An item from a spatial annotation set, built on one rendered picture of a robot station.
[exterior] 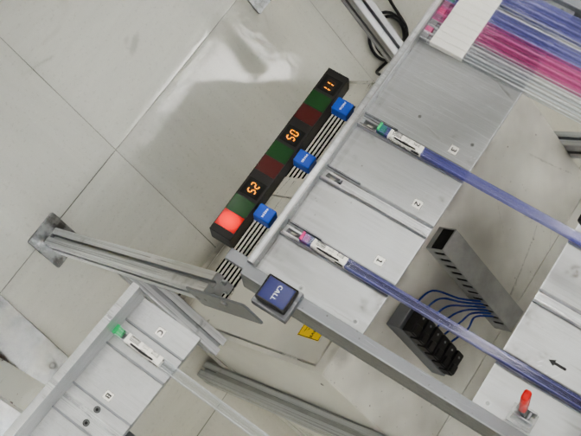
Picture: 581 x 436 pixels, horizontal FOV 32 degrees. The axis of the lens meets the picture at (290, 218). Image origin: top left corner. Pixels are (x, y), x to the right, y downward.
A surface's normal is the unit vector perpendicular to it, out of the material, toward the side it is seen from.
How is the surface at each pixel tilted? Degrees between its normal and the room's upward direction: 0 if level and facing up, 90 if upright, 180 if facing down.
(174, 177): 0
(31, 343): 0
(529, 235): 0
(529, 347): 48
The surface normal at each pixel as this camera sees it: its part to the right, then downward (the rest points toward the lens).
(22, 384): -0.55, -0.67
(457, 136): -0.04, -0.40
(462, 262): 0.59, 0.11
